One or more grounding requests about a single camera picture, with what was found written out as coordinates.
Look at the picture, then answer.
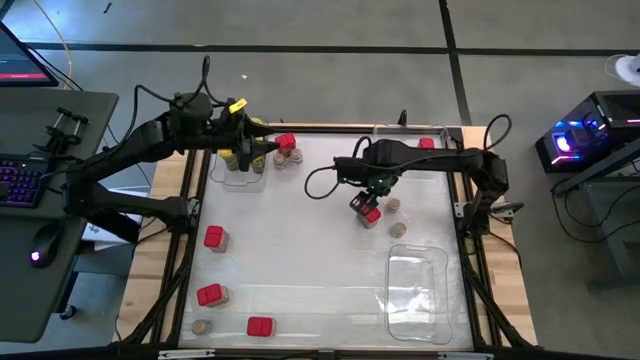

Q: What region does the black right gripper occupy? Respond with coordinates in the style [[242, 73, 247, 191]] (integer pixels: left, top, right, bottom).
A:
[[333, 155, 399, 214]]

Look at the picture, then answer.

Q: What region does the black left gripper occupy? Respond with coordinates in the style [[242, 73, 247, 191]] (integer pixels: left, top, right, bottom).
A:
[[209, 99, 280, 158]]

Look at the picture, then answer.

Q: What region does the large clear plastic bin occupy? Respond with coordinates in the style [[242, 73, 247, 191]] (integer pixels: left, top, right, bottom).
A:
[[383, 243, 454, 346]]

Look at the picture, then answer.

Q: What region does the red block bottom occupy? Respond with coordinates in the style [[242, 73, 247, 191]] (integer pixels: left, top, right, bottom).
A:
[[246, 315, 277, 338]]

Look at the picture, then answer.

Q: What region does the small clear plastic bin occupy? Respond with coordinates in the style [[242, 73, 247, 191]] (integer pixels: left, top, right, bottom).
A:
[[372, 123, 454, 180], [208, 119, 270, 194]]

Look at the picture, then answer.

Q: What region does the black desk leg bar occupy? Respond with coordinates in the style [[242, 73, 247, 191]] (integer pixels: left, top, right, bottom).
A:
[[92, 212, 142, 245]]

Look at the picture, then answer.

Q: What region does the white paper sheet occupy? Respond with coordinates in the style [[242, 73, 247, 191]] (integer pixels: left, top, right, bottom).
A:
[[82, 219, 147, 251]]

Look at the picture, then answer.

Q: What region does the black clamp stand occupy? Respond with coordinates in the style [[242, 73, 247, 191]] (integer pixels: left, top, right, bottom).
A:
[[32, 106, 91, 156]]

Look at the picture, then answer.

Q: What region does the black computer mouse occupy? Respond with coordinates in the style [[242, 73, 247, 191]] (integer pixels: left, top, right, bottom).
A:
[[28, 223, 65, 270]]

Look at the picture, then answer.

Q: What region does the backlit black keyboard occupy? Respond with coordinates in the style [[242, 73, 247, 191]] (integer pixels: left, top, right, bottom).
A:
[[0, 153, 53, 210]]

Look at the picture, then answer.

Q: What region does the dark metal stand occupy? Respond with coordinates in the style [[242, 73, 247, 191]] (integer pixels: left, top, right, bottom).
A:
[[552, 139, 640, 294]]

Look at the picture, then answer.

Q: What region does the black computer monitor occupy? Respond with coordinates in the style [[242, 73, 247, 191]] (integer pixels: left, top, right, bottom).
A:
[[0, 22, 60, 89]]

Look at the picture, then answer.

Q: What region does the black computer with coloured lights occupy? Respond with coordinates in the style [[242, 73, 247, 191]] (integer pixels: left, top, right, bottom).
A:
[[533, 89, 640, 175]]

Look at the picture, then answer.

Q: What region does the dark grey desk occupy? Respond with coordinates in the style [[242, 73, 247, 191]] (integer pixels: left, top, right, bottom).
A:
[[0, 88, 120, 345]]

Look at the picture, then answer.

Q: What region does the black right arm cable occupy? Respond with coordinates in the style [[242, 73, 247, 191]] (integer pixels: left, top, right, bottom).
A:
[[303, 134, 374, 201]]

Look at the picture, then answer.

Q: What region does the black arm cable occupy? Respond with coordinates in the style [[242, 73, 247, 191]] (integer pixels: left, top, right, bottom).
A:
[[303, 134, 374, 201], [130, 54, 226, 132]]

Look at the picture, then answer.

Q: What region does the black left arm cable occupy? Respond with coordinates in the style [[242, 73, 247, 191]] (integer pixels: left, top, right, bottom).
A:
[[130, 54, 226, 132]]

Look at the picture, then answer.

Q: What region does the yellow cable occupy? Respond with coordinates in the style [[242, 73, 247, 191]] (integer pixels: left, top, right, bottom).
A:
[[32, 0, 75, 91]]

